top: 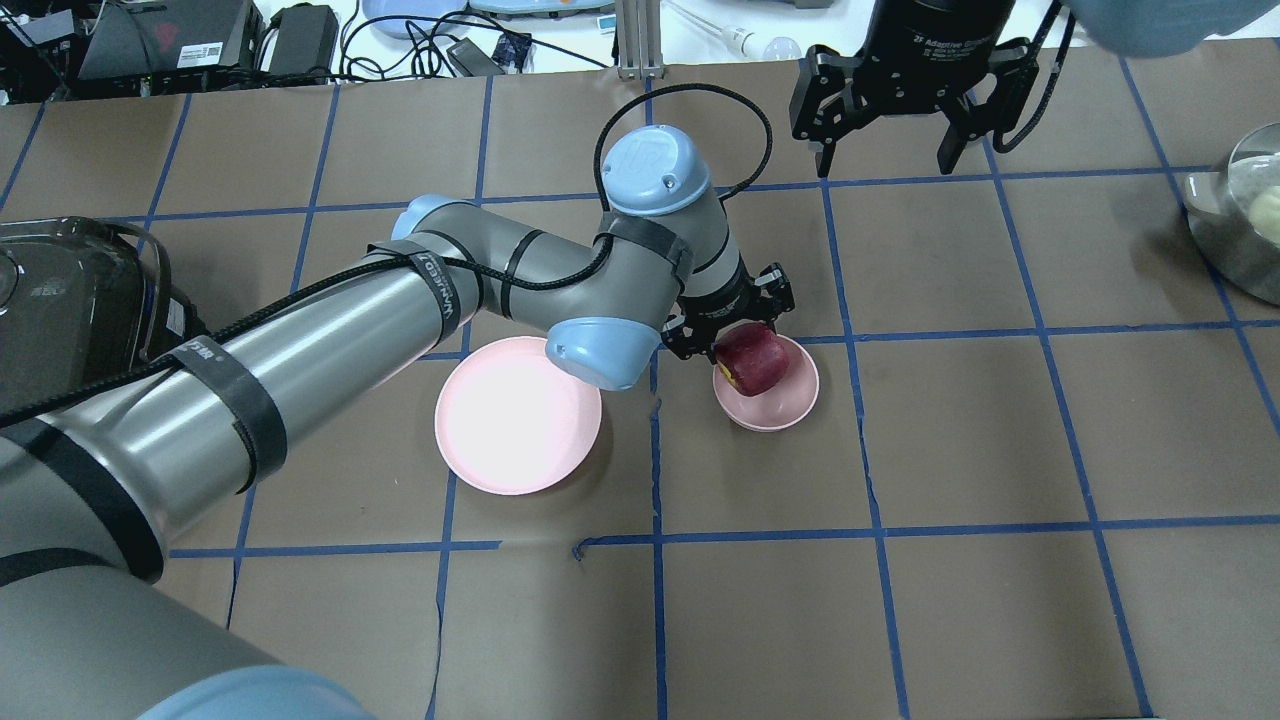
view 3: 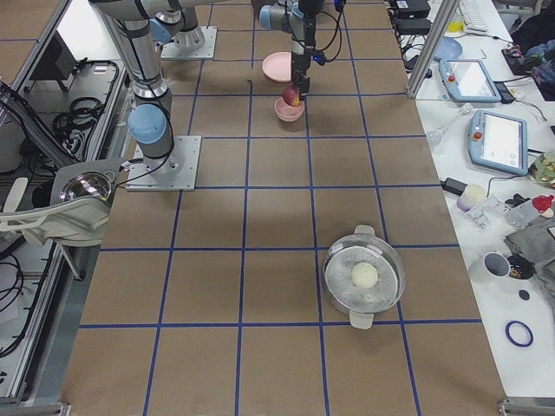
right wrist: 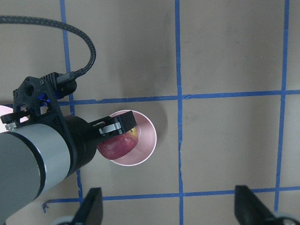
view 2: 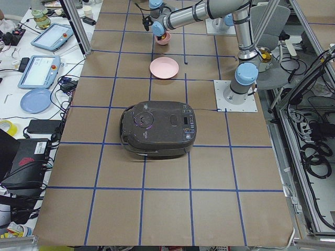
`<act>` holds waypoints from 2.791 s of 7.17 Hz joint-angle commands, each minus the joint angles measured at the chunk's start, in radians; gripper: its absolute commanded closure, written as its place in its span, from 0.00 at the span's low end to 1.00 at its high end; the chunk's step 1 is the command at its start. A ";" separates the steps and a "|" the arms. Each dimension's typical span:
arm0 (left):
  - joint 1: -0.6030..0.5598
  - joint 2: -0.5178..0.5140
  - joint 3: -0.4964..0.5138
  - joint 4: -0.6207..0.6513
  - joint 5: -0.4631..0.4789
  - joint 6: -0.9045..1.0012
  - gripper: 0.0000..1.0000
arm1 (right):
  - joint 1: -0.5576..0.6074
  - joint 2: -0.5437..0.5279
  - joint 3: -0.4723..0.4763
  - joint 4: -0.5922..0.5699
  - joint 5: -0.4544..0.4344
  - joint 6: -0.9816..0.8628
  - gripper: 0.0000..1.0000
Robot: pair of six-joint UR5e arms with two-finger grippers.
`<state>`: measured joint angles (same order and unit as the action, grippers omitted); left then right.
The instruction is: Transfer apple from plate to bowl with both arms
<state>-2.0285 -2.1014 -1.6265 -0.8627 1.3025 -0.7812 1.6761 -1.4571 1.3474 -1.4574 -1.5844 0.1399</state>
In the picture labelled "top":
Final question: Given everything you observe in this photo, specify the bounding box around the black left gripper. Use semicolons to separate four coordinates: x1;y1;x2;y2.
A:
660;263;796;360

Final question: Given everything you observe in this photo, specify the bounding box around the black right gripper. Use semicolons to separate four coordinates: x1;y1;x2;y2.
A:
788;1;1046;179

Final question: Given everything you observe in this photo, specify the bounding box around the red apple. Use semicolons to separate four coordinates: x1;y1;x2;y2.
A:
713;322;791;397

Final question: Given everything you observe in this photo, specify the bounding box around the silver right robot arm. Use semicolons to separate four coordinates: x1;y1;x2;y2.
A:
788;1;1274;178

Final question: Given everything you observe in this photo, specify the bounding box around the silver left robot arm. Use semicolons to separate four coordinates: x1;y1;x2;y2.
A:
1;126;795;719

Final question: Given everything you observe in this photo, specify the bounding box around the pink bowl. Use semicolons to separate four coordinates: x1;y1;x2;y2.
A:
710;334;820;433

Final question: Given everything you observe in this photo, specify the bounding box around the pink plate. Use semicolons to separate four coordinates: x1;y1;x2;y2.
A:
434;336;603;496

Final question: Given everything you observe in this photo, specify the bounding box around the steel steamer pot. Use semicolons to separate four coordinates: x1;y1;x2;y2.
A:
1181;122;1279;306

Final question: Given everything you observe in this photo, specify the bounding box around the white steamed bun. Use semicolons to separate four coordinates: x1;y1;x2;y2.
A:
1245;184;1280;246

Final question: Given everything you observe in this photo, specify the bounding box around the black power adapter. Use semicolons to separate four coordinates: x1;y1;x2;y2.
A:
262;3;338;77

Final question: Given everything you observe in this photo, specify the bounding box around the dark grey rice cooker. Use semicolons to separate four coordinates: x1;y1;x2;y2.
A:
1;217;207;413

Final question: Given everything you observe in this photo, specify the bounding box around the black computer box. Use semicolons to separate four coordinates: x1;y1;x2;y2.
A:
78;1;262;83

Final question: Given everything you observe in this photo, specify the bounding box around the aluminium frame post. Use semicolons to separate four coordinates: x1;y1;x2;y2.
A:
613;0;666;79

